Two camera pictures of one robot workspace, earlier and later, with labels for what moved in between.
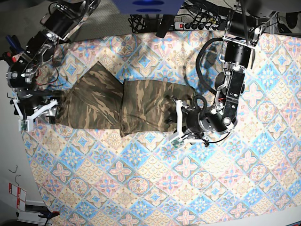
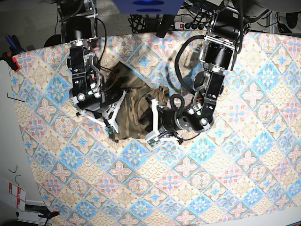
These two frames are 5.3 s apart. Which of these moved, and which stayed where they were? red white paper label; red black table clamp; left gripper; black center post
Moved: left gripper
Stayed: red white paper label; black center post; red black table clamp
